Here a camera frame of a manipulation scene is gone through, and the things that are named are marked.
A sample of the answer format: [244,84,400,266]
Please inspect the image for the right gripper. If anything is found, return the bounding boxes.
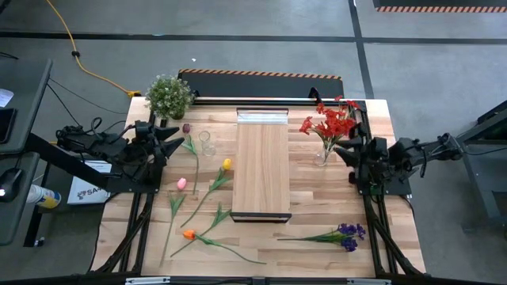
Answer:
[334,134,391,186]

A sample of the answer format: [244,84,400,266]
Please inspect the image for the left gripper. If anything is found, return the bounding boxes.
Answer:
[132,120,186,171]

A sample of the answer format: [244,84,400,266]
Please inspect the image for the maroon artificial tulip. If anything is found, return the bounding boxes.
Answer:
[181,123,201,196]

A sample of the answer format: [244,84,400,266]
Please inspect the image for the pink artificial tulip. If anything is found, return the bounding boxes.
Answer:
[158,177,188,267]

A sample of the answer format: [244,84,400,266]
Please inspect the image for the yellow artificial tulip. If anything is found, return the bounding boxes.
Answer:
[180,158,234,229]

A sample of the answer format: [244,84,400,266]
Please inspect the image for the purple artificial flower bunch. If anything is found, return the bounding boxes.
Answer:
[276,222,368,253]

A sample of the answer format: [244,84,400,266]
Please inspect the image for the clear glass vase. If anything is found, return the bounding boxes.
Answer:
[312,144,333,167]
[197,130,218,158]

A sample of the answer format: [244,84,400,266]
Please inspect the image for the potted green plant white blossoms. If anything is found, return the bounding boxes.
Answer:
[144,74,196,120]

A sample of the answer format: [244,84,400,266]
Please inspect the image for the red artificial tulip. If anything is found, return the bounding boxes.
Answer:
[170,202,233,258]

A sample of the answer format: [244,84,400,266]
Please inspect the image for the white printed cardboard box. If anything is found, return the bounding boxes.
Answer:
[66,160,114,206]

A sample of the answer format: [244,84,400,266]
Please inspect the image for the orange artificial tulip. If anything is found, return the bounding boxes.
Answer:
[181,228,267,265]

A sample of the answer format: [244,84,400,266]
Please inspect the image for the black mat orange striped edge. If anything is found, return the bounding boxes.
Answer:
[177,68,345,99]
[372,0,507,13]

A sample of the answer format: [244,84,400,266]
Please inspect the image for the black diagonal beam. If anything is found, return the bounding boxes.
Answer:
[24,132,116,193]

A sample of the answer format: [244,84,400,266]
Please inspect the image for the white yellow spray bottle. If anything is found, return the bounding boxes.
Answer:
[25,184,63,210]

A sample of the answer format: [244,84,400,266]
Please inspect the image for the dark metal bench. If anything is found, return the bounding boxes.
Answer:
[435,99,507,230]

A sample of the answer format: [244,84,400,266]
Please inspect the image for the black desk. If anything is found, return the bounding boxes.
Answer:
[0,59,53,154]
[0,152,40,246]

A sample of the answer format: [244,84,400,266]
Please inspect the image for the black front crossbeam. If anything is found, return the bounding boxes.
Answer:
[0,271,507,285]

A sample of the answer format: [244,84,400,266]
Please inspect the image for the black smartphone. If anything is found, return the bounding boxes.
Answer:
[0,107,17,144]

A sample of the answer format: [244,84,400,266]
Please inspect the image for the black computer mouse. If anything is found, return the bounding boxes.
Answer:
[0,166,24,203]

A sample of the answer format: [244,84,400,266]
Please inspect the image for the white paper sheet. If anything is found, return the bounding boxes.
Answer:
[0,87,15,108]

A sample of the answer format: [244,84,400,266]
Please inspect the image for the yellow floor cable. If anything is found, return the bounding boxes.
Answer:
[45,0,143,99]

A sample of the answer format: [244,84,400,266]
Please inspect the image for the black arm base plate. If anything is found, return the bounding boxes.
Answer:
[105,173,162,195]
[356,173,413,198]

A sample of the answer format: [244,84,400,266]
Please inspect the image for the black aluminium table frame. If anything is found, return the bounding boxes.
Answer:
[89,97,427,278]

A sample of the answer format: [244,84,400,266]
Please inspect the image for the thin black floor cable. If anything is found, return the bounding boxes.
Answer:
[46,77,128,116]

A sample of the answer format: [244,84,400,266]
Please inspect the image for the silver metal bracket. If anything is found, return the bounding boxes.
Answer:
[125,276,171,285]
[347,278,392,285]

